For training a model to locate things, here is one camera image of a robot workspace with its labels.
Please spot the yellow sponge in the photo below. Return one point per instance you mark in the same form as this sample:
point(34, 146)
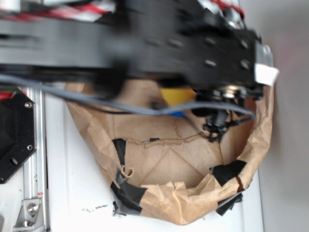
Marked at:
point(176, 96)

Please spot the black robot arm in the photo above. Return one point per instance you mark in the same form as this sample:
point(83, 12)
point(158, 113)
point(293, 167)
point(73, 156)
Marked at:
point(84, 51)

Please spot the aluminium extrusion rail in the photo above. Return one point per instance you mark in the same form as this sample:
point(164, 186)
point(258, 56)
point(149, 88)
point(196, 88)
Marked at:
point(35, 168)

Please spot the metal corner bracket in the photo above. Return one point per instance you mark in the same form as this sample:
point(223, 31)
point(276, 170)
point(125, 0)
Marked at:
point(30, 218)

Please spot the brown paper bag tray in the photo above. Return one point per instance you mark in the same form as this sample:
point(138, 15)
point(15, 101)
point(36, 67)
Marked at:
point(162, 167)

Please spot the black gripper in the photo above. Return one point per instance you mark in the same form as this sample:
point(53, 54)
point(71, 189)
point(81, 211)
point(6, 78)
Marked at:
point(216, 57)

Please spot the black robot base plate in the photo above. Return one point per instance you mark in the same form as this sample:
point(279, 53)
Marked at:
point(17, 133)

